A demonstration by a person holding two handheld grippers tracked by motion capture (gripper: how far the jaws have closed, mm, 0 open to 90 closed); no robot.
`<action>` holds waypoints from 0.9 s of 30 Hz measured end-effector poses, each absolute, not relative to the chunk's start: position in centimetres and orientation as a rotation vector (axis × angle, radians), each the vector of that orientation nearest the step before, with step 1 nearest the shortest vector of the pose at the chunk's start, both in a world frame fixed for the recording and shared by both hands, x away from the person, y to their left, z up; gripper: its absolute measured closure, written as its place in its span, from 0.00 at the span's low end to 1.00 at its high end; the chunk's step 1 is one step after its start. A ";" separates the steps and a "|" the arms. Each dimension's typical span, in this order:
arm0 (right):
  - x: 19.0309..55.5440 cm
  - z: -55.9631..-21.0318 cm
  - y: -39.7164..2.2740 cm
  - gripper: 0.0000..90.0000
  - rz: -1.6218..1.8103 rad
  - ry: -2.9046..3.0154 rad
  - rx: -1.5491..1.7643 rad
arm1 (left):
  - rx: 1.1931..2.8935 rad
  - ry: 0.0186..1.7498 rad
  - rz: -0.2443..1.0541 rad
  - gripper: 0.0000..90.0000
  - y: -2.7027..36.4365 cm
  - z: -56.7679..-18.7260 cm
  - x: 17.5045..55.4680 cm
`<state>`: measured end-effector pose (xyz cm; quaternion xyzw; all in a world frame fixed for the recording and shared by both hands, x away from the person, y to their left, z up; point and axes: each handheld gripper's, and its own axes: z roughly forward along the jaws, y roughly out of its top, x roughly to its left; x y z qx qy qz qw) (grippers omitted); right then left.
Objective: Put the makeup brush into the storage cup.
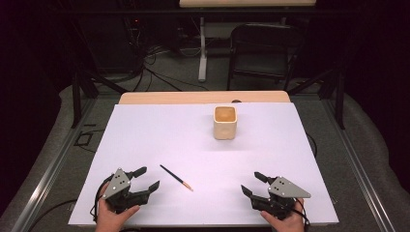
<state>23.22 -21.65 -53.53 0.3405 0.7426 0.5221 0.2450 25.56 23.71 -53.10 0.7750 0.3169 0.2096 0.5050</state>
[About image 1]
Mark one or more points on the black folding chair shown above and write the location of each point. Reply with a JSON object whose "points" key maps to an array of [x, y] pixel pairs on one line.
{"points": [[261, 48]]}

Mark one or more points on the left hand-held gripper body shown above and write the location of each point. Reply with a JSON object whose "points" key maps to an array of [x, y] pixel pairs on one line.
{"points": [[120, 186]]}

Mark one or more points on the white board sheet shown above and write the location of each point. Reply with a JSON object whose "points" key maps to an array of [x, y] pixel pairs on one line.
{"points": [[193, 151]]}

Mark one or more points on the white desk leg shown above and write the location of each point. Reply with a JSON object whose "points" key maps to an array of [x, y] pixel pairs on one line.
{"points": [[202, 61]]}

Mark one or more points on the black metal stand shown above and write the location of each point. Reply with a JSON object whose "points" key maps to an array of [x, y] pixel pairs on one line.
{"points": [[76, 96], [339, 96]]}

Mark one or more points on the person's right hand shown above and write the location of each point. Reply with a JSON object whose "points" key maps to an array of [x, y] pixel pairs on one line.
{"points": [[285, 224]]}

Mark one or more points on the person's left hand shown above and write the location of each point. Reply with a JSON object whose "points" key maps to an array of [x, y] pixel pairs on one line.
{"points": [[111, 218]]}

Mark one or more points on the light wooden table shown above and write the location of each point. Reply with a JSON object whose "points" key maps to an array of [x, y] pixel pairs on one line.
{"points": [[180, 97]]}

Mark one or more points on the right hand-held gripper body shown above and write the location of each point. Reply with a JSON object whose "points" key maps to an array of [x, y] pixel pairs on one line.
{"points": [[283, 190]]}

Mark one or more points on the grey metal rail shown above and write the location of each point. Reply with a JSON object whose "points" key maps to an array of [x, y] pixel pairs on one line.
{"points": [[48, 180], [357, 167]]}

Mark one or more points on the black pencil with orange tip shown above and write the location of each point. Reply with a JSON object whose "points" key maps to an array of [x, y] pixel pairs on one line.
{"points": [[175, 177]]}

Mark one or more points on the light wooden desk top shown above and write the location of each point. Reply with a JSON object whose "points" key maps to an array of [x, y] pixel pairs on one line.
{"points": [[248, 3]]}

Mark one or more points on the beige square cup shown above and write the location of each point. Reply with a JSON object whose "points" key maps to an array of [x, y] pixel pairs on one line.
{"points": [[225, 127]]}

